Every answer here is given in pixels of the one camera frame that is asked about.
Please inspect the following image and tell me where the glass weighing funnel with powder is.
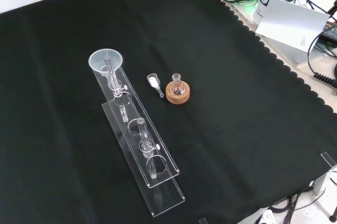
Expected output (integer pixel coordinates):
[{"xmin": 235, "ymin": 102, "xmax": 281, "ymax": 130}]
[{"xmin": 146, "ymin": 73, "xmax": 164, "ymax": 99}]

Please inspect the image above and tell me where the small round-bottom glass flask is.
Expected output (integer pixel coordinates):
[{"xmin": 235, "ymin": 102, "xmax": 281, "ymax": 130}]
[{"xmin": 170, "ymin": 73, "xmax": 185, "ymax": 96}]

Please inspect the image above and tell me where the black power adapter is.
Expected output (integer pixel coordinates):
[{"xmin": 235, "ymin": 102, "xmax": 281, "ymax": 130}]
[{"xmin": 319, "ymin": 22, "xmax": 337, "ymax": 42}]

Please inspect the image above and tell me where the black cloth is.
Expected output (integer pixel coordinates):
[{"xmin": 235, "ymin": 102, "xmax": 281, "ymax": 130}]
[{"xmin": 0, "ymin": 0, "xmax": 337, "ymax": 224}]

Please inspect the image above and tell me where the white power strip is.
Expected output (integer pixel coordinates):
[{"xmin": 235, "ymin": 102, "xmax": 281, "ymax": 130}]
[{"xmin": 259, "ymin": 209, "xmax": 276, "ymax": 224}]

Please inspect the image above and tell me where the black tripod leg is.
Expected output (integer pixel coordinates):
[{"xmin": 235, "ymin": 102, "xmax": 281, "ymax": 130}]
[{"xmin": 328, "ymin": 189, "xmax": 337, "ymax": 221}]

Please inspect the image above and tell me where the pale board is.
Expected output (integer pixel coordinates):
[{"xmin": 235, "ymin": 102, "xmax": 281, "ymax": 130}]
[{"xmin": 255, "ymin": 0, "xmax": 331, "ymax": 53}]

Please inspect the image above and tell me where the black coiled cable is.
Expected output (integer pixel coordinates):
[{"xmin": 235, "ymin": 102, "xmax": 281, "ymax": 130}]
[{"xmin": 313, "ymin": 72, "xmax": 337, "ymax": 88}]

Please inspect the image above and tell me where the grey metal bracket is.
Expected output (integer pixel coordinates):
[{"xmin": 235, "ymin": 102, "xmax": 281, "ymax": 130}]
[{"xmin": 312, "ymin": 167, "xmax": 337, "ymax": 196}]

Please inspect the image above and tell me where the clear plastic funnel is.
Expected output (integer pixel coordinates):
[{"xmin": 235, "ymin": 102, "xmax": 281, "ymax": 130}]
[{"xmin": 88, "ymin": 48, "xmax": 124, "ymax": 90}]

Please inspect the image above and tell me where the transparent acrylic funnel stand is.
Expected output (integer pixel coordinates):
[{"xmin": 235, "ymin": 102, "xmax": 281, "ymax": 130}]
[{"xmin": 91, "ymin": 55, "xmax": 186, "ymax": 218}]

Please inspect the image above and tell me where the cork ring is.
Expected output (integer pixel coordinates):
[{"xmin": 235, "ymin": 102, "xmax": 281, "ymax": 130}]
[{"xmin": 165, "ymin": 81, "xmax": 191, "ymax": 105}]

